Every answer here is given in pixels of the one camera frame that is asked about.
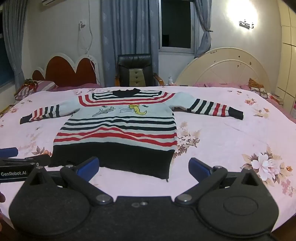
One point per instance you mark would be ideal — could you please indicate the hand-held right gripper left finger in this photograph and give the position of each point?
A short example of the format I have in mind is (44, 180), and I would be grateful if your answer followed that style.
(89, 165)

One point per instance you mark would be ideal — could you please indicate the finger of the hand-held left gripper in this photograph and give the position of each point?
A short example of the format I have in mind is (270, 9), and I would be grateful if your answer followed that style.
(38, 160)
(8, 152)

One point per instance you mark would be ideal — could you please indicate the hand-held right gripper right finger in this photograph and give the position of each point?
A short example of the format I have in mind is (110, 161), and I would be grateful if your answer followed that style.
(198, 166)

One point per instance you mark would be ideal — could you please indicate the striped knit sweater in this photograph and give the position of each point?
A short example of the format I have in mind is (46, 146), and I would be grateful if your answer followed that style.
(115, 129)

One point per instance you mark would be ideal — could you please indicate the person's left hand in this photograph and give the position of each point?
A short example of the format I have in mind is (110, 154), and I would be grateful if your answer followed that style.
(1, 197)

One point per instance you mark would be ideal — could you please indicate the pink floral bed sheet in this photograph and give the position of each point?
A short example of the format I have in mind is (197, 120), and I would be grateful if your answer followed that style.
(231, 143)

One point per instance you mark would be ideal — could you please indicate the pink striped pillow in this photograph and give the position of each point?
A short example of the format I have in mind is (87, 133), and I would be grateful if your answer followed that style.
(37, 88)

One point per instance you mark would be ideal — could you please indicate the pink bedding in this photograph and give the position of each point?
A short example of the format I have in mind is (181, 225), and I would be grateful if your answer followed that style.
(76, 87)

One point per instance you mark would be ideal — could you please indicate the pink quilt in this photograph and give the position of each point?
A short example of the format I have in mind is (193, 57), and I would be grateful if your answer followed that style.
(222, 85)

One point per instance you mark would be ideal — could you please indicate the dark window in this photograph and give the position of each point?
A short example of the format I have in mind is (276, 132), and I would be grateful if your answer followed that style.
(177, 23)
(4, 64)

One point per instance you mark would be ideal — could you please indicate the red heart-shaped headboard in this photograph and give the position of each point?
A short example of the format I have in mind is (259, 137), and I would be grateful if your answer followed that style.
(69, 69)

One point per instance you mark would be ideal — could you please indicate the brown patterned pillow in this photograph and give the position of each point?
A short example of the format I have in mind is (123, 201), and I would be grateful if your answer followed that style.
(256, 87)

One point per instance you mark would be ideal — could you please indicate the cream round headboard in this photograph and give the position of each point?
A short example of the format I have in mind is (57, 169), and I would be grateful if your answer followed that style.
(222, 67)

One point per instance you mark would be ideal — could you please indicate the black leather office chair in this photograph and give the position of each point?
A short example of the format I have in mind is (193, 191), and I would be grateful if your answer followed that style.
(135, 69)

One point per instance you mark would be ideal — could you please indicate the grey-blue curtain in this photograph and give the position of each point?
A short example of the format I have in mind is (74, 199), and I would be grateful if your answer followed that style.
(203, 27)
(13, 37)
(126, 41)

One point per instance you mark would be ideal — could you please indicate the cream wardrobe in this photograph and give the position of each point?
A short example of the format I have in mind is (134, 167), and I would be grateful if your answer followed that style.
(286, 58)

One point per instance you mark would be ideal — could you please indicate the white air conditioner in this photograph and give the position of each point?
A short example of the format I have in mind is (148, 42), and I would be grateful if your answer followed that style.
(47, 2)

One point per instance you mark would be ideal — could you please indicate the silver wall hooks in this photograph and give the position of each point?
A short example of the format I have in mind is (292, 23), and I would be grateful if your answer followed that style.
(246, 23)

